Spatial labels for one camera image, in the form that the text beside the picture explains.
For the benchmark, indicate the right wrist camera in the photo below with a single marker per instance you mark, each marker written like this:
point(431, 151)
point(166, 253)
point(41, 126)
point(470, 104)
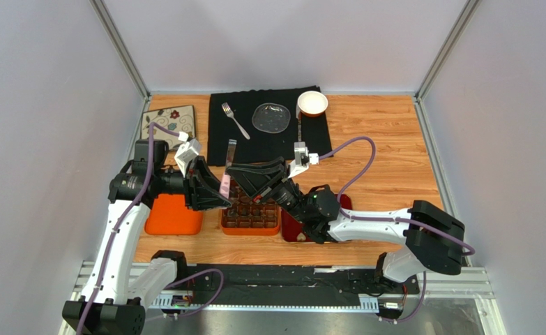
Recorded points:
point(303, 159)

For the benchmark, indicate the floral square plate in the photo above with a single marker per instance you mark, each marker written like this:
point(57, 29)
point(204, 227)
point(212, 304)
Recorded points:
point(174, 119)

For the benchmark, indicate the pink handled metal tongs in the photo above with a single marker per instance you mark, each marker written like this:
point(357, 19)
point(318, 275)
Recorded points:
point(226, 179)

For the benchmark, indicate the black cloth mat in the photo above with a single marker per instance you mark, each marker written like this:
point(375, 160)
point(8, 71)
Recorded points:
point(262, 147)

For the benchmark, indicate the red lacquer tray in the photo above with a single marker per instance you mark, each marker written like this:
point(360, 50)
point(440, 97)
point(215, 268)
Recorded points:
point(290, 227)

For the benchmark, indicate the silver fork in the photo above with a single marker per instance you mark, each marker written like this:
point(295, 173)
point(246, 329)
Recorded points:
point(230, 114)

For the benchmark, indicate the dark handled knife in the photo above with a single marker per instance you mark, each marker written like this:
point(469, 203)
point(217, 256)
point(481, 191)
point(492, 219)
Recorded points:
point(299, 129)

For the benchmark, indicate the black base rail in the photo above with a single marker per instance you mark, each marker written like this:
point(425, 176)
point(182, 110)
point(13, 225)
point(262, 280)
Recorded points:
point(280, 287)

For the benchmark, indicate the orange tin lid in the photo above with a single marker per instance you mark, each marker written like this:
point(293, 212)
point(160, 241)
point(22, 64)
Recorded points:
point(170, 216)

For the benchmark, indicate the white orange bowl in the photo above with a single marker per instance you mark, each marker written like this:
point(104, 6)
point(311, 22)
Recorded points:
point(311, 104)

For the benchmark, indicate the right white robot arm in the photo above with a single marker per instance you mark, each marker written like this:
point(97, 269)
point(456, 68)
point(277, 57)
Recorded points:
point(430, 238)

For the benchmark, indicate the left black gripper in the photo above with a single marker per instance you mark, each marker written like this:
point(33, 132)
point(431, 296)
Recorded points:
point(201, 197)

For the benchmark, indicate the orange chocolate box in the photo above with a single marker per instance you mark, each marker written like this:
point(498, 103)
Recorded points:
point(248, 218)

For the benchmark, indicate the clear glass plate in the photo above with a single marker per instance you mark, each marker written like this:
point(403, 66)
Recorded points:
point(271, 118)

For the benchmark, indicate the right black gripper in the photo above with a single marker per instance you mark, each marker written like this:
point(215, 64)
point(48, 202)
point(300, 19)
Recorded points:
point(275, 186)

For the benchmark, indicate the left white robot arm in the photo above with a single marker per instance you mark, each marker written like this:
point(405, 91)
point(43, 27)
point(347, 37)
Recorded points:
point(110, 303)

